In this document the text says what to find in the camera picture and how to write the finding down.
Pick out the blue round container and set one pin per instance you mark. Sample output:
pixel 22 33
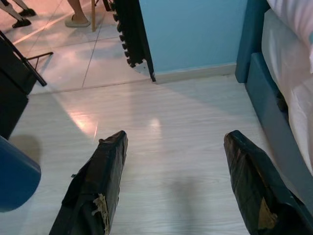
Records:
pixel 17 176

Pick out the black metal stand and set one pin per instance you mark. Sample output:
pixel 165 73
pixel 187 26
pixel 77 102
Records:
pixel 29 66

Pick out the black interlocking foam mat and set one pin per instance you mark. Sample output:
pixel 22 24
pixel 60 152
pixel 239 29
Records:
pixel 129 29

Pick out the black shoe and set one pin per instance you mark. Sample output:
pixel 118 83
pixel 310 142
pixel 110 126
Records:
pixel 27 12
pixel 21 22

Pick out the mattress with cream sheet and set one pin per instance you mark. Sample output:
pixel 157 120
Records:
pixel 288 73

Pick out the person's bare lower leg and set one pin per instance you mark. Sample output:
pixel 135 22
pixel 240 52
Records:
pixel 75 8

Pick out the beige slipper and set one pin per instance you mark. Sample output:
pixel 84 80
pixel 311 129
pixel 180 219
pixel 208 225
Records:
pixel 77 23

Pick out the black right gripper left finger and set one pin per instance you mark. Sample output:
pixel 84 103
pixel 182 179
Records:
pixel 97 176

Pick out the cream cartoon print blanket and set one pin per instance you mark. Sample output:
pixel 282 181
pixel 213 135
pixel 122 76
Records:
pixel 296 17

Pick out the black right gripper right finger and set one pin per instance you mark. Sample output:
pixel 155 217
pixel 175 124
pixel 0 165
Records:
pixel 254 176

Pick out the wooden chair leg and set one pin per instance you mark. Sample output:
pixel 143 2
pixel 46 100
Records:
pixel 94 17

